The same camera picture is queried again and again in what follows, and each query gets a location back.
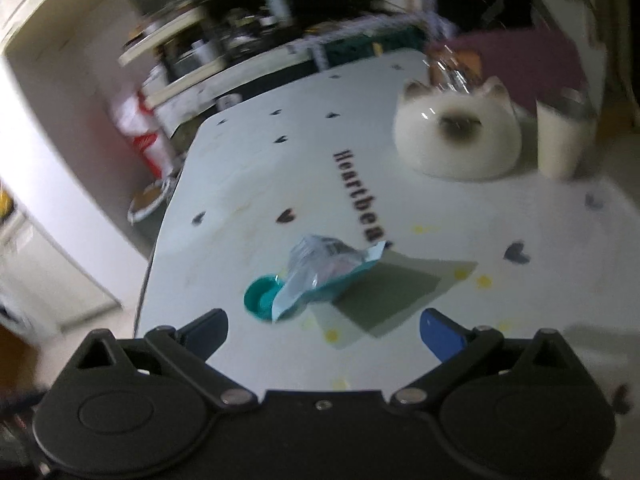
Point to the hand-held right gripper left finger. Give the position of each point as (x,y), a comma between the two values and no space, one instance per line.
(205,329)

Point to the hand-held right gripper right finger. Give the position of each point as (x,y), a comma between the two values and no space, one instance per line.
(440,332)

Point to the teal plastic cap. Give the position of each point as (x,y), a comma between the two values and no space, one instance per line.
(257,297)

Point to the light blue plastic wrapper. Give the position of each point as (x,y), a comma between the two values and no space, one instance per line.
(320,270)

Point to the grey-green paper card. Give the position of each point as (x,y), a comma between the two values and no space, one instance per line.
(395,290)

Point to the grey bucket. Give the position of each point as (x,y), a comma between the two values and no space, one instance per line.
(147,200)

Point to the white heart print tablecloth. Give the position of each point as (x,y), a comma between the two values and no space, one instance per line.
(275,180)

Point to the white cat-shaped bowl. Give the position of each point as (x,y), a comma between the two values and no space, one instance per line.
(455,145)

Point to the red and white plastic bag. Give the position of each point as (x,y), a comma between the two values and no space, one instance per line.
(147,140)

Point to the glass of milk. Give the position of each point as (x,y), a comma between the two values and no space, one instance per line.
(562,140)

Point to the clear glass bottle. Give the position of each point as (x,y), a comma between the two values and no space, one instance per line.
(450,72)

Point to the cream shelf rack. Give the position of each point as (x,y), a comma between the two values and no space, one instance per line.
(200,55)

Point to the purple cloth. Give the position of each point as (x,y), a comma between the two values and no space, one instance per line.
(525,65)

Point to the teal printed box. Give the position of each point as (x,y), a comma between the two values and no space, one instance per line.
(380,45)

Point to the white plastic bottle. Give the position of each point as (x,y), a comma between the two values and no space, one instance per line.
(278,5)

